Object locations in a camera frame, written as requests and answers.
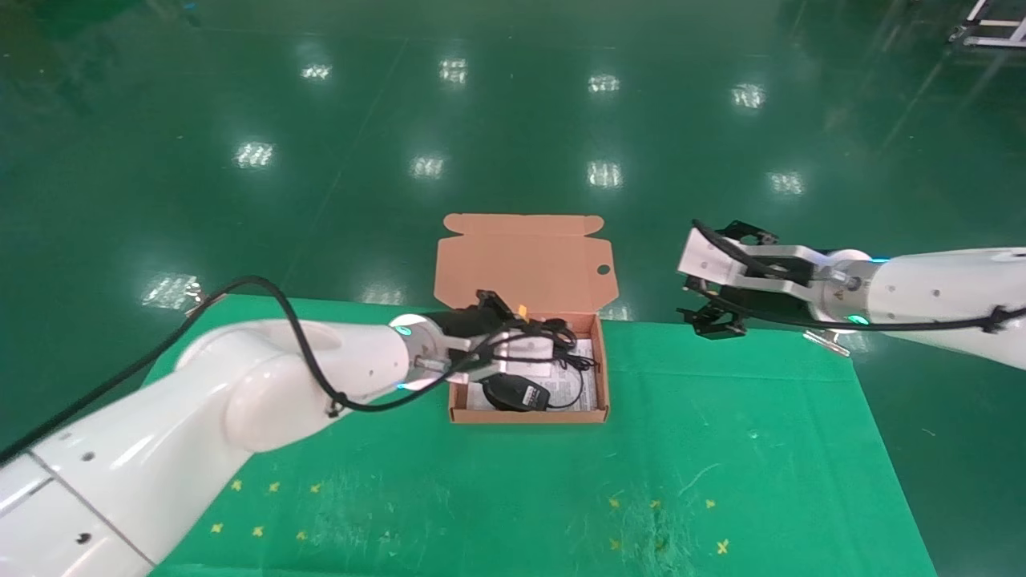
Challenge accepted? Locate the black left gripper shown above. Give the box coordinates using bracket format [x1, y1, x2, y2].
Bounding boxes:
[436, 289, 515, 339]

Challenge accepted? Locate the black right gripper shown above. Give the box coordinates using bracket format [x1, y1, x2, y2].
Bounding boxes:
[677, 221, 816, 340]

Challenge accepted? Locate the black data cable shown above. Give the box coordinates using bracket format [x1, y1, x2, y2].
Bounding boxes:
[513, 318, 600, 373]

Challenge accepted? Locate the black corded computer mouse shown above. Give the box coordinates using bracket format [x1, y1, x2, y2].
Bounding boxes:
[480, 365, 588, 414]

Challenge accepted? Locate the brown cardboard mailer box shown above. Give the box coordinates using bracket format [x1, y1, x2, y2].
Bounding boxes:
[432, 212, 619, 425]

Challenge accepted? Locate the metal binder clip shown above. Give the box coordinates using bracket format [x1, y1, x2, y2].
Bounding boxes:
[803, 329, 853, 358]
[185, 288, 227, 318]

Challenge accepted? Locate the white printed instruction sheet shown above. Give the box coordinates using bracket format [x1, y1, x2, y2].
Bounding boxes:
[464, 337, 599, 414]

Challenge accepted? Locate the green table cloth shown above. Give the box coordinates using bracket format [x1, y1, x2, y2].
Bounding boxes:
[144, 293, 939, 577]

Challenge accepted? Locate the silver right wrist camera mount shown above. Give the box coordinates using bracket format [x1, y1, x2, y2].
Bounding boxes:
[677, 226, 835, 305]

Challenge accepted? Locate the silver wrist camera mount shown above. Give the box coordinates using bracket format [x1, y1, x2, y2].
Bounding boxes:
[417, 327, 559, 379]
[677, 226, 835, 305]

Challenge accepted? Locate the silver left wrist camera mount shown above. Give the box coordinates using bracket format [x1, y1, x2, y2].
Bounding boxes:
[417, 327, 559, 379]

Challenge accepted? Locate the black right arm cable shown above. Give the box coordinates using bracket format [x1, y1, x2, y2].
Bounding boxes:
[691, 219, 1026, 334]

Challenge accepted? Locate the white table frame with caster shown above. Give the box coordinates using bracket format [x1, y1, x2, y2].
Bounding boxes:
[948, 0, 1026, 50]

